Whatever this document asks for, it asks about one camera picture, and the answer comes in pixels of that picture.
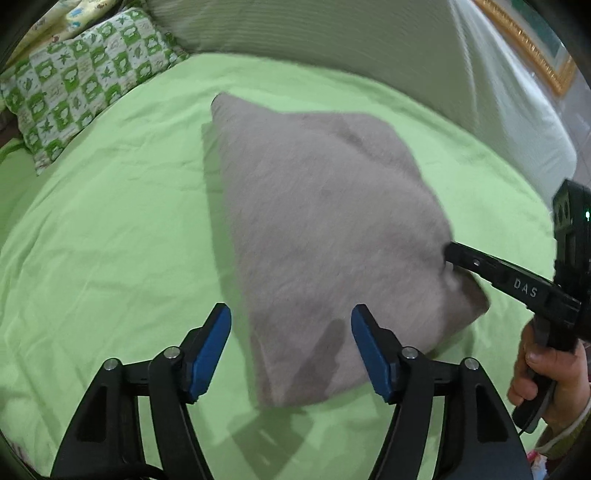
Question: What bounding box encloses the striped grey white duvet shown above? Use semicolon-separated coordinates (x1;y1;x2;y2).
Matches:
148;1;578;201

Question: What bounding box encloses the yellow cartoon print blanket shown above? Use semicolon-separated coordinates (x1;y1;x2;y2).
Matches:
6;0;120;67

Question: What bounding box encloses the green white patterned pillow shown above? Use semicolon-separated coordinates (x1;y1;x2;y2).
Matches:
1;7;188;173

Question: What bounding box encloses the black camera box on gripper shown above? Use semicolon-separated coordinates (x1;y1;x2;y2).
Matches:
552;179;590;298

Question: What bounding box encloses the person's right hand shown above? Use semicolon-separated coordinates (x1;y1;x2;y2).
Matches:
506;322;591;430

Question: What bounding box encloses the beige knit sweater brown trim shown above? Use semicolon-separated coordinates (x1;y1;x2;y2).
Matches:
211;93;489;407

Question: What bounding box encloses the light green bed sheet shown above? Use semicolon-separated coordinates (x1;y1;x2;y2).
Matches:
1;54;555;479

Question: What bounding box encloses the gold framed floral painting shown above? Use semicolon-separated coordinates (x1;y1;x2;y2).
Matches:
473;0;578;97

